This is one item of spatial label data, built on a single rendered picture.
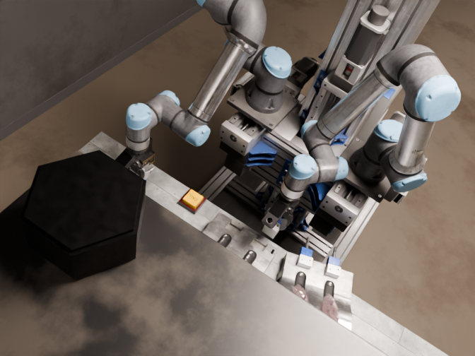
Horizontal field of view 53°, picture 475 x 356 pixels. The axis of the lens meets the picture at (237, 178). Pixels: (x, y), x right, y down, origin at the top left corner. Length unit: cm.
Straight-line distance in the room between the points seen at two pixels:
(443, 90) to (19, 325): 115
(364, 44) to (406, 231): 176
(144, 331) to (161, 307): 2
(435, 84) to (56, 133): 235
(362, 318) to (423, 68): 94
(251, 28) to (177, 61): 223
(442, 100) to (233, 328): 105
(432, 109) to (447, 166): 240
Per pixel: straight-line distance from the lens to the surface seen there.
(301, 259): 177
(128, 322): 40
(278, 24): 424
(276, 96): 189
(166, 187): 191
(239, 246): 172
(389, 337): 188
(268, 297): 42
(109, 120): 319
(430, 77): 135
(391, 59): 144
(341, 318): 172
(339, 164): 152
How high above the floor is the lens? 238
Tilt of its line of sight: 53 degrees down
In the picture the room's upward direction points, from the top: 19 degrees clockwise
